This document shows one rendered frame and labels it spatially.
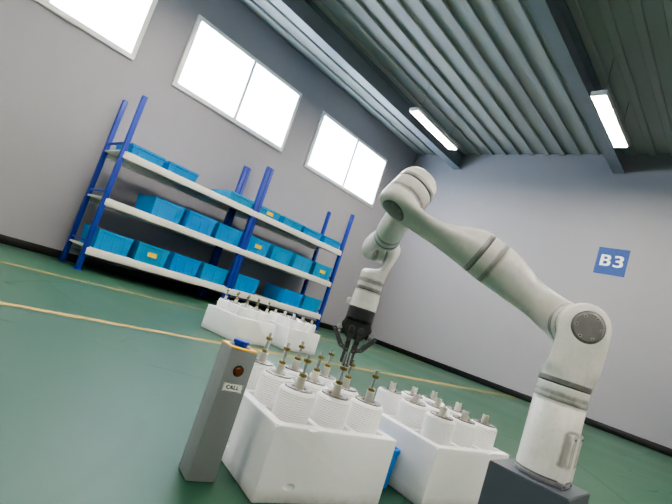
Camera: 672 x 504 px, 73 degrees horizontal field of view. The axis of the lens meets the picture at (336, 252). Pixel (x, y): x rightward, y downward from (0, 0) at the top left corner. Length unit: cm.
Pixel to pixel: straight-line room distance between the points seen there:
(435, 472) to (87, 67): 551
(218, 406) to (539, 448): 68
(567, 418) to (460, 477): 72
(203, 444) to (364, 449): 41
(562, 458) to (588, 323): 24
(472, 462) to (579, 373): 76
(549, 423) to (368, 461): 55
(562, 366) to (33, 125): 556
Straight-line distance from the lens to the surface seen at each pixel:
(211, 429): 116
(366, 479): 134
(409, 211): 93
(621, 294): 751
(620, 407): 733
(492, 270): 93
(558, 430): 95
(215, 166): 663
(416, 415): 160
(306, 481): 123
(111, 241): 537
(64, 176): 593
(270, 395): 127
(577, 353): 94
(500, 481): 95
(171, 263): 564
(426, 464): 150
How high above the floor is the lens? 48
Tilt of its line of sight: 6 degrees up
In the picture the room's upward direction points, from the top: 18 degrees clockwise
